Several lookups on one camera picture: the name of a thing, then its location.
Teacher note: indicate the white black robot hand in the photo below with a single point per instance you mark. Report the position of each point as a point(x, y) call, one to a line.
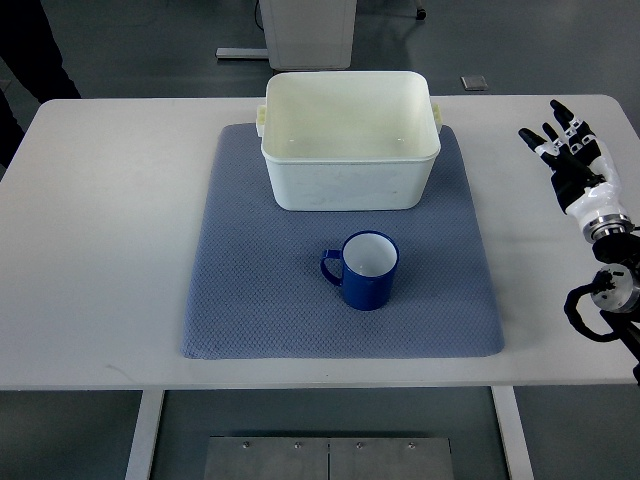
point(584, 176)

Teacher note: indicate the blue enamel mug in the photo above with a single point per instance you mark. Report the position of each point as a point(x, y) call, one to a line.
point(363, 269)

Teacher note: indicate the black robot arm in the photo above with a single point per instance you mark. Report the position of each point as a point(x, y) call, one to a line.
point(614, 290)

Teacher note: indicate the white plastic box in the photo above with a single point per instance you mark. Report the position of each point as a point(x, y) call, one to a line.
point(348, 140)

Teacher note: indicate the small grey floor plate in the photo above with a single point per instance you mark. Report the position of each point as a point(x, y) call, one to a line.
point(474, 83)

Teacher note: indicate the right white table leg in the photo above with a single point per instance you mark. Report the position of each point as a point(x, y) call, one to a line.
point(512, 433)

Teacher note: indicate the white table leg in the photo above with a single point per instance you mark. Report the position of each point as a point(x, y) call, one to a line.
point(512, 433)
point(144, 440)

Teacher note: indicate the white cabinet base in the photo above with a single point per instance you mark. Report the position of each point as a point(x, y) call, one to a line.
point(301, 35)

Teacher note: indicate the grey metal floor plate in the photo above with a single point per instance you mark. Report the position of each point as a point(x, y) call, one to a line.
point(328, 458)

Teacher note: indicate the left white table leg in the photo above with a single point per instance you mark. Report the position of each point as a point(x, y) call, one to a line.
point(144, 440)

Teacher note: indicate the person in dark clothes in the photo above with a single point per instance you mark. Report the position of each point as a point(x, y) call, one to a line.
point(30, 51)

